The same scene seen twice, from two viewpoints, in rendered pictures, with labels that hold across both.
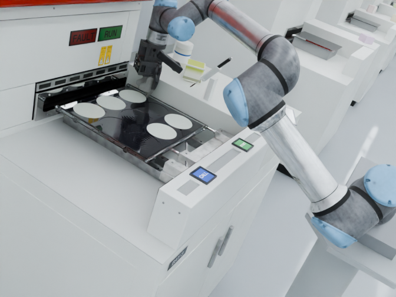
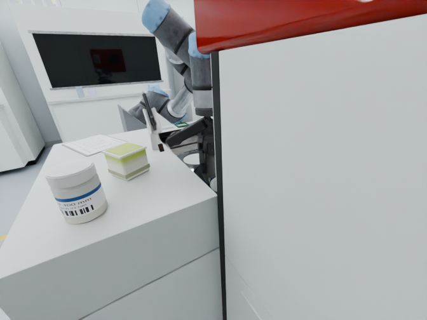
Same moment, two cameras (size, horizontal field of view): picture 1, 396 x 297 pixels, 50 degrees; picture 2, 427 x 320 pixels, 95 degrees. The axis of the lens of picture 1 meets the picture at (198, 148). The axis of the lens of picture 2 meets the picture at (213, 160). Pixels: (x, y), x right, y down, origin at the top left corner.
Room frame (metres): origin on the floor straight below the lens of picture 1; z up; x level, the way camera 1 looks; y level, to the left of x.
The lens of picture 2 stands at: (1.79, 0.56, 1.20)
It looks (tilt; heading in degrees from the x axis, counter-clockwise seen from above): 25 degrees down; 220
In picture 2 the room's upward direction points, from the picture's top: 3 degrees counter-clockwise
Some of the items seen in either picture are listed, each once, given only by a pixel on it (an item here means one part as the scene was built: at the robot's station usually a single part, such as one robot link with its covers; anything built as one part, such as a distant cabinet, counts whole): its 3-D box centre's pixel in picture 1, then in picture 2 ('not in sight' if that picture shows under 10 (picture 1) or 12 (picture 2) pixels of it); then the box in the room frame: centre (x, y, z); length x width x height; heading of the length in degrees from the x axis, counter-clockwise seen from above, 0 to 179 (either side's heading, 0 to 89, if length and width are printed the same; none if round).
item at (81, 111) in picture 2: not in sight; (112, 86); (0.11, -3.01, 1.00); 1.80 x 1.08 x 2.00; 159
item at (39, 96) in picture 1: (85, 92); not in sight; (1.32, 0.43, 0.89); 0.44 x 0.02 x 0.10; 159
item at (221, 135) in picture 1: (226, 137); not in sight; (1.33, -0.08, 0.89); 0.08 x 0.03 x 0.03; 69
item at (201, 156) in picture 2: not in sight; (204, 157); (1.45, 0.25, 0.99); 0.05 x 0.02 x 0.09; 31
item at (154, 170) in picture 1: (123, 152); not in sight; (1.12, 0.22, 0.84); 0.50 x 0.02 x 0.03; 69
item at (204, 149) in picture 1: (201, 160); (200, 148); (1.18, -0.02, 0.87); 0.36 x 0.08 x 0.03; 159
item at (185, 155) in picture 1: (191, 161); not in sight; (1.10, 0.01, 0.89); 0.08 x 0.03 x 0.03; 69
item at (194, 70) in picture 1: (193, 71); (127, 160); (1.58, 0.11, 1.00); 0.07 x 0.07 x 0.07; 6
